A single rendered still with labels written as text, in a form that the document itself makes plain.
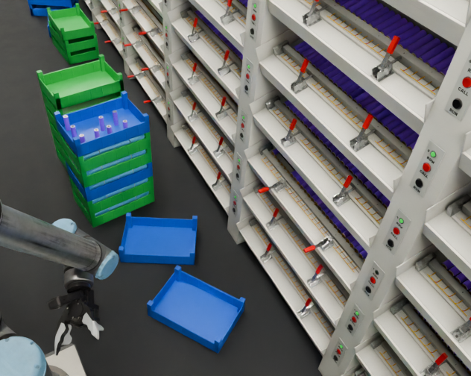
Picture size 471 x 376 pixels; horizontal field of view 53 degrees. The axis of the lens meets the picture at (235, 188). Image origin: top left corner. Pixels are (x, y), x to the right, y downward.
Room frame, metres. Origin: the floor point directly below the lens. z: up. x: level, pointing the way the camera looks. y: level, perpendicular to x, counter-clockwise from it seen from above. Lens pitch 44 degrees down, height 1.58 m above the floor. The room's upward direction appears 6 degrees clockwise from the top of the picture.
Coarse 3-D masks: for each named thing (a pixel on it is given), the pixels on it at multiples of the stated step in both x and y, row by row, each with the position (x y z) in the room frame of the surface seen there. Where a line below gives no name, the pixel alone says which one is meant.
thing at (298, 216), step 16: (256, 144) 1.29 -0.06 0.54; (272, 144) 1.31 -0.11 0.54; (256, 160) 1.27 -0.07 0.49; (272, 176) 1.19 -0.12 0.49; (272, 192) 1.14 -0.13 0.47; (304, 192) 1.11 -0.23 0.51; (288, 208) 1.06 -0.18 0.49; (304, 208) 1.05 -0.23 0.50; (304, 224) 0.99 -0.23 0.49; (320, 240) 0.93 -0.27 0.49; (320, 256) 0.90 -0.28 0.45; (336, 256) 0.87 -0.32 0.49; (336, 272) 0.82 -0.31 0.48; (352, 272) 0.82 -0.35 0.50; (352, 288) 0.76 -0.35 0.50
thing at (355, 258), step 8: (264, 152) 1.27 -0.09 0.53; (272, 160) 1.23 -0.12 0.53; (280, 168) 1.20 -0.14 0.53; (280, 176) 1.17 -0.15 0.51; (288, 176) 1.16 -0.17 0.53; (288, 184) 1.14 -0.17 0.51; (296, 184) 1.12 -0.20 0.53; (288, 192) 1.11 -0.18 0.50; (296, 192) 1.10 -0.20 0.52; (304, 200) 1.06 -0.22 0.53; (312, 208) 1.03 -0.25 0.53; (320, 216) 0.99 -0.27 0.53; (328, 224) 0.96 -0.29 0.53; (336, 232) 0.93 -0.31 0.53; (336, 240) 0.91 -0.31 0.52; (344, 240) 0.90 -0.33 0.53; (344, 248) 0.88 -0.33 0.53; (352, 256) 0.85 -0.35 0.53; (360, 264) 0.83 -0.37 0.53
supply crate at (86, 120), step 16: (80, 112) 1.50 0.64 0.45; (96, 112) 1.55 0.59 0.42; (112, 112) 1.58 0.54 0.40; (128, 112) 1.59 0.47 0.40; (64, 128) 1.44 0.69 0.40; (80, 128) 1.45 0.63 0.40; (112, 128) 1.47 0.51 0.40; (128, 128) 1.42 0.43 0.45; (144, 128) 1.47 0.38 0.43; (80, 144) 1.30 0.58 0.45; (96, 144) 1.34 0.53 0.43; (112, 144) 1.38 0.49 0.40
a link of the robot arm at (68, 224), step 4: (60, 220) 0.93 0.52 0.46; (64, 220) 0.93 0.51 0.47; (68, 220) 0.93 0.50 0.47; (52, 224) 0.92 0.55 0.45; (56, 224) 0.92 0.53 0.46; (60, 224) 0.91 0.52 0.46; (64, 224) 0.91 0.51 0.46; (68, 224) 0.91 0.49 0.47; (72, 224) 0.92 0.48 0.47; (64, 228) 0.90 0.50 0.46; (68, 228) 0.90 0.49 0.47; (72, 228) 0.90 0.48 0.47; (76, 228) 0.91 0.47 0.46; (72, 232) 0.89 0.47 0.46; (76, 232) 0.90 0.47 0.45; (80, 232) 0.90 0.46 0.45; (84, 232) 0.92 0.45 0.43
